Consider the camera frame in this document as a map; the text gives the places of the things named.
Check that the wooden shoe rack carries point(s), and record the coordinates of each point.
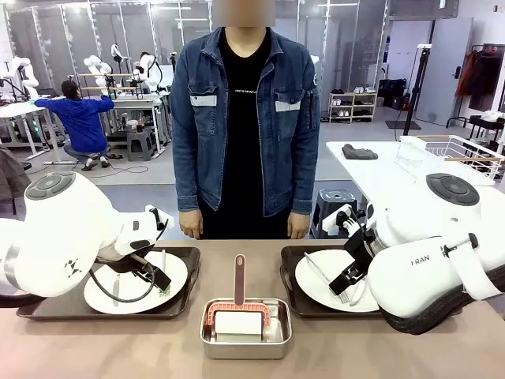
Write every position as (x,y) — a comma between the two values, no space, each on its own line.
(353,106)

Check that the person in denim jacket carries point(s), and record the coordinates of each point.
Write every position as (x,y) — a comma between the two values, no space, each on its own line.
(244,118)

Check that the dark jacket on chair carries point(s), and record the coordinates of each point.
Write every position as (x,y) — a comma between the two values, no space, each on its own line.
(12,173)

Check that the black clothes rack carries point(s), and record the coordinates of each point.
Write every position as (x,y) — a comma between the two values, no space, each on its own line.
(493,114)

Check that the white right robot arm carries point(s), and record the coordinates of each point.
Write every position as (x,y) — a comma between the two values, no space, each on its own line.
(414,276)

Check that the person's right hand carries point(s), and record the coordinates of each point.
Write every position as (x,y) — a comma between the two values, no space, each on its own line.
(191,225)

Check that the black equipment case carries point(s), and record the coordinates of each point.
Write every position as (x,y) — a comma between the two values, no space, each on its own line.
(390,92)

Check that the white side table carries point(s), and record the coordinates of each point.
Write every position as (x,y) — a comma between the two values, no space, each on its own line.
(375,169)

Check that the silver fork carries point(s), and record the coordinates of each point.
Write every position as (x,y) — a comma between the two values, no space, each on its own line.
(315,266)
(163,260)

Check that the black hanging garment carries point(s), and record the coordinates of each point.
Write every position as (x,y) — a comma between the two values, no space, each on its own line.
(487,79)

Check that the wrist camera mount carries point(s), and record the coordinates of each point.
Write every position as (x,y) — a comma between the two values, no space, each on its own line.
(167,221)
(331,221)

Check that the black utility cart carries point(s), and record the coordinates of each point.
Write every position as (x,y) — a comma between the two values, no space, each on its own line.
(487,126)

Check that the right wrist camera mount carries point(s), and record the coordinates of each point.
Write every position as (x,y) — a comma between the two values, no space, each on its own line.
(331,221)

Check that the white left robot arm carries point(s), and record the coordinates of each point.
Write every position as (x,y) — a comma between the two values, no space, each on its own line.
(59,237)

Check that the black floor stand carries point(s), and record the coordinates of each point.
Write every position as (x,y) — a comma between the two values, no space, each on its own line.
(412,131)

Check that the white lab desk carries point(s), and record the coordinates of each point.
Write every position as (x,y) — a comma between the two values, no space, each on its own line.
(134,103)
(23,108)

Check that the wooden shelf frame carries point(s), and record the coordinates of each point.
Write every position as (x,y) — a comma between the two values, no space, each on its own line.
(118,89)

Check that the brown serving tray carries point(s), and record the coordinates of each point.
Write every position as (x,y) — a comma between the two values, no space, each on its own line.
(290,292)
(185,276)

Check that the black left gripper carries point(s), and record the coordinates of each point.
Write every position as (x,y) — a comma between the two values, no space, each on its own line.
(130,260)

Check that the dark plastic stool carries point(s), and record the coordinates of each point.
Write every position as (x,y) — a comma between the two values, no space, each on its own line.
(335,197)

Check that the red hanging garment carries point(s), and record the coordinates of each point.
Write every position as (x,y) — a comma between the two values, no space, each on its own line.
(465,75)

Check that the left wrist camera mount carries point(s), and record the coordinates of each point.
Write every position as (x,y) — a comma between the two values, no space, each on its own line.
(167,221)

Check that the person's left forearm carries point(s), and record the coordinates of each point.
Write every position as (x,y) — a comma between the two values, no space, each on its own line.
(305,177)

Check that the person's right forearm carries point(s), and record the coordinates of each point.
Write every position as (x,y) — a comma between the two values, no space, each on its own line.
(185,177)

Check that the grey plastic stool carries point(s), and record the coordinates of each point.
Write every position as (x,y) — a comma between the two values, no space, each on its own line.
(140,144)

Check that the steel rectangular container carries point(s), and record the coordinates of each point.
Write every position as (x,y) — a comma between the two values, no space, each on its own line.
(244,351)

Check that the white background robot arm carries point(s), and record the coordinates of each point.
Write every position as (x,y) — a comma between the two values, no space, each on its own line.
(23,75)
(94,63)
(115,50)
(149,69)

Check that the person in blue hoodie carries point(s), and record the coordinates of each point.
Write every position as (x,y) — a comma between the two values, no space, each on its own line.
(83,122)

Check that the person's left hand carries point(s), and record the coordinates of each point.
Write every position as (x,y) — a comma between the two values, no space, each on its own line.
(298,227)

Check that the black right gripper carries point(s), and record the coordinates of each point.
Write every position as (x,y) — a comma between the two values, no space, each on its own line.
(359,248)

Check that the white round plate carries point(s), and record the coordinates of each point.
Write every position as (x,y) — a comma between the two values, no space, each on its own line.
(311,288)
(179,272)

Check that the dark folded cloth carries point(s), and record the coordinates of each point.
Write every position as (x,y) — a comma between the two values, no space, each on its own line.
(357,153)

